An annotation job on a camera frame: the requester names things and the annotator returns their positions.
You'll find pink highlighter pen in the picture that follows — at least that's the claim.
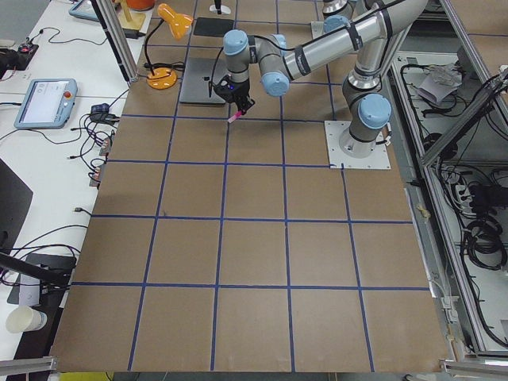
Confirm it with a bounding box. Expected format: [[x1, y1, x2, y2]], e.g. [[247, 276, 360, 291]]
[[228, 111, 242, 123]]

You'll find white computer mouse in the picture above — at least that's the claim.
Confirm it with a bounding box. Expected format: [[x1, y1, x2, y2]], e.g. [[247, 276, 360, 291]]
[[209, 5, 231, 15]]

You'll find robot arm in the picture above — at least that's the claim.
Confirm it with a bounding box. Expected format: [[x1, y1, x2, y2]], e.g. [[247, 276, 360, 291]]
[[209, 1, 426, 116], [209, 0, 354, 33]]

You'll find black mousepad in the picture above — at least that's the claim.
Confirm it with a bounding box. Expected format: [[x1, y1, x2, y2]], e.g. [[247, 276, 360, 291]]
[[193, 17, 234, 37]]

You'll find silver laptop notebook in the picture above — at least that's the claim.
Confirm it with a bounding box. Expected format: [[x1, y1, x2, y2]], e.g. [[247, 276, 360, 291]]
[[179, 58, 226, 106]]

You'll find orange cylinder container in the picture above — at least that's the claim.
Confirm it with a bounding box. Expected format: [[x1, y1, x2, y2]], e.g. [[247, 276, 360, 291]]
[[126, 0, 155, 11]]

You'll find orange desk lamp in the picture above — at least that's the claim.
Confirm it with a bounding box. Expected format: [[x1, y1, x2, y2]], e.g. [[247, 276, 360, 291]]
[[143, 2, 194, 90]]

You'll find wooden stand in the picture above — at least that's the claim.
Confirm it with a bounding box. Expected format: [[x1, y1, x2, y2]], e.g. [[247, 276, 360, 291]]
[[117, 0, 146, 31]]

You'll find black power adapter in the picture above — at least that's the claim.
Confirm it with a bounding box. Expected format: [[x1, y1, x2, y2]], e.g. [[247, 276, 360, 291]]
[[122, 28, 145, 40]]

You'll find blue teach pendant tablet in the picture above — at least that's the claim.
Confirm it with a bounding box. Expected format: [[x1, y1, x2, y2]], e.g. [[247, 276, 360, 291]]
[[13, 79, 78, 129]]

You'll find white paper cup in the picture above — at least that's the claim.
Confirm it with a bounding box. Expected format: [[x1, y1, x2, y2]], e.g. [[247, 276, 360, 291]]
[[6, 306, 48, 333]]

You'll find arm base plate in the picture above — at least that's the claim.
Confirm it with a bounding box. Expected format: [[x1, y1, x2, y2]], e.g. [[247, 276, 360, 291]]
[[324, 121, 391, 170], [310, 21, 332, 40]]

